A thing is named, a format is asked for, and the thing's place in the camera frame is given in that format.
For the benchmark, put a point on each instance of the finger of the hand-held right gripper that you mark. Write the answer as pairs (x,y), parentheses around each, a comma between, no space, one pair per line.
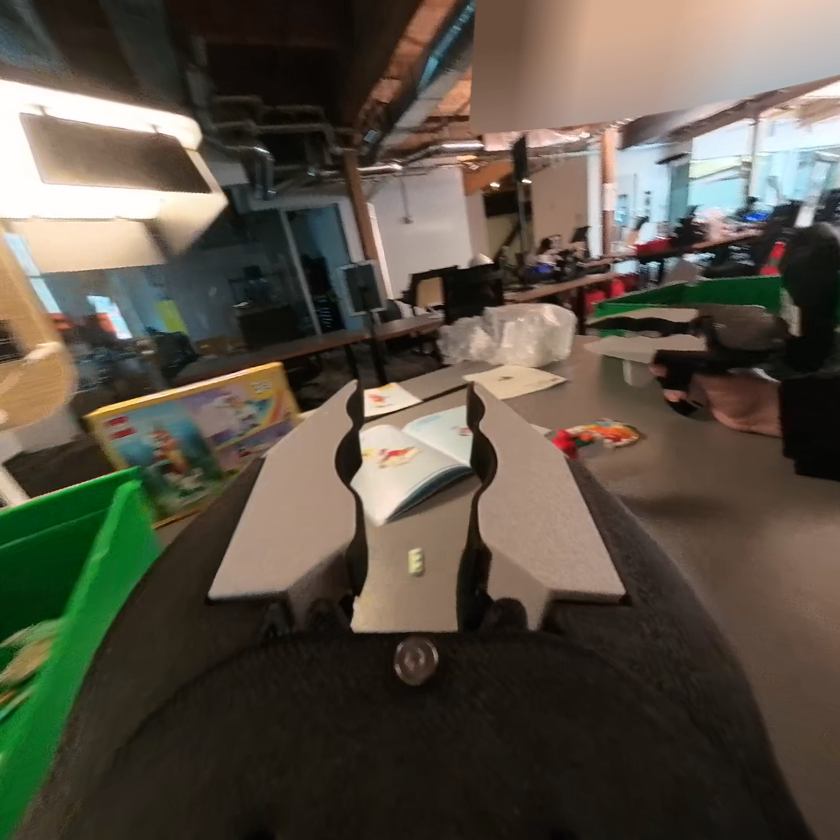
(656,316)
(643,346)

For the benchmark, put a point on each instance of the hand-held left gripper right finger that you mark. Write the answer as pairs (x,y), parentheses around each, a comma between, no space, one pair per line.
(544,525)

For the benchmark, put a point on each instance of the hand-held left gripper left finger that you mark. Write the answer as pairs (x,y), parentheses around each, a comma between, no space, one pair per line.
(289,512)

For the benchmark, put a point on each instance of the red and white lego model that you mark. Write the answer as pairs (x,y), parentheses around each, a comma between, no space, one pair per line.
(600,434)

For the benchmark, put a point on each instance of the small pale lego piece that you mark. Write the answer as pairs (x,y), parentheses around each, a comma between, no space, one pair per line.
(416,563)

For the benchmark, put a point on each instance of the yellow lego box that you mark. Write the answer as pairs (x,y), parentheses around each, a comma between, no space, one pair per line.
(190,439)

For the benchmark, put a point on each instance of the person's right hand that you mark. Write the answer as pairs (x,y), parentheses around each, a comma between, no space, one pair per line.
(741,403)

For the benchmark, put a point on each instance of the large green plastic bin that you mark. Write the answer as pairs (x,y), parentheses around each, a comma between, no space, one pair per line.
(98,590)
(735,292)

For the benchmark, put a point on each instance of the clear plastic bags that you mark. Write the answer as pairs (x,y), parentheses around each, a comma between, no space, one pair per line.
(518,334)

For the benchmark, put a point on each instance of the open instruction booklet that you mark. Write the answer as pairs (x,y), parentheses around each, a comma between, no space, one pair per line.
(407,459)

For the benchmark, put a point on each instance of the white paper sheet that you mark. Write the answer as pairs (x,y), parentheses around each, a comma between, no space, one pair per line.
(518,382)

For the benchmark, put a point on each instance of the small closed booklet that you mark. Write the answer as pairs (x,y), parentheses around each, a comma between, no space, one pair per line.
(390,399)

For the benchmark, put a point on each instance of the long dark table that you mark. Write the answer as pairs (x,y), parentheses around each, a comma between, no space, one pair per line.
(295,348)

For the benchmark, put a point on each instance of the black chair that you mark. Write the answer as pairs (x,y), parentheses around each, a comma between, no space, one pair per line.
(472,292)

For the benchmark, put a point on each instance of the tablet on stand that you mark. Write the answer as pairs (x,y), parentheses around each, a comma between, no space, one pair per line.
(361,289)

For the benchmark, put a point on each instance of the hanging ceiling panel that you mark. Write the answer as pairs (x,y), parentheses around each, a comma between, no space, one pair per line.
(111,154)

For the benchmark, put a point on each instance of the wooden post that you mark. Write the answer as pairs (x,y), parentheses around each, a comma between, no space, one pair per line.
(609,197)
(364,216)

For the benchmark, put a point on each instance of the silver ventilation duct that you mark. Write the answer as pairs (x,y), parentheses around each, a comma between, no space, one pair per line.
(259,161)

